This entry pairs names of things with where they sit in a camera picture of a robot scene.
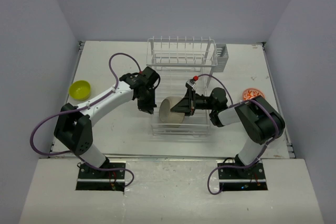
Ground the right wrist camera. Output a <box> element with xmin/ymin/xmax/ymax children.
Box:
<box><xmin>185</xmin><ymin>78</ymin><xmax>197</xmax><ymax>91</ymax></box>

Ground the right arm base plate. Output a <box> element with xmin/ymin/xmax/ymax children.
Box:
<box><xmin>218</xmin><ymin>162</ymin><xmax>268</xmax><ymax>191</ymax></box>

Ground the yellow bowl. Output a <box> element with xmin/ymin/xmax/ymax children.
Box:
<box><xmin>68</xmin><ymin>80</ymin><xmax>91</xmax><ymax>101</ymax></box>

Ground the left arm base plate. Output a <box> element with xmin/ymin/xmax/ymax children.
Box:
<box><xmin>76</xmin><ymin>162</ymin><xmax>126</xmax><ymax>192</ymax></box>

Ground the white wire dish rack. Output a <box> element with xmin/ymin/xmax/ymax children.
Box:
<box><xmin>146</xmin><ymin>37</ymin><xmax>217</xmax><ymax>136</ymax></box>

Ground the grey cutlery holder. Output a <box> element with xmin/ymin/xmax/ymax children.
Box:
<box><xmin>214</xmin><ymin>44</ymin><xmax>229</xmax><ymax>72</ymax></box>

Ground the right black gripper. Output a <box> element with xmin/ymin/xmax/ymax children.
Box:
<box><xmin>171</xmin><ymin>89</ymin><xmax>217</xmax><ymax>117</ymax></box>

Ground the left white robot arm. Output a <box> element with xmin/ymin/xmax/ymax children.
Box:
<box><xmin>54</xmin><ymin>67</ymin><xmax>161</xmax><ymax>178</ymax></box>

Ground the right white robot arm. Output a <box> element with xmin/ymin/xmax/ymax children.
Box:
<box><xmin>170</xmin><ymin>88</ymin><xmax>285</xmax><ymax>178</ymax></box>

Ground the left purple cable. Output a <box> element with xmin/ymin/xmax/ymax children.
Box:
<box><xmin>29</xmin><ymin>52</ymin><xmax>144</xmax><ymax>189</ymax></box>

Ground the white orange patterned bowl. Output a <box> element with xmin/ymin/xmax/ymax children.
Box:
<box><xmin>241</xmin><ymin>88</ymin><xmax>265</xmax><ymax>101</ymax></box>

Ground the beige bowl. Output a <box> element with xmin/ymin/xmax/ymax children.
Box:
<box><xmin>159</xmin><ymin>96</ymin><xmax>185</xmax><ymax>127</ymax></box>

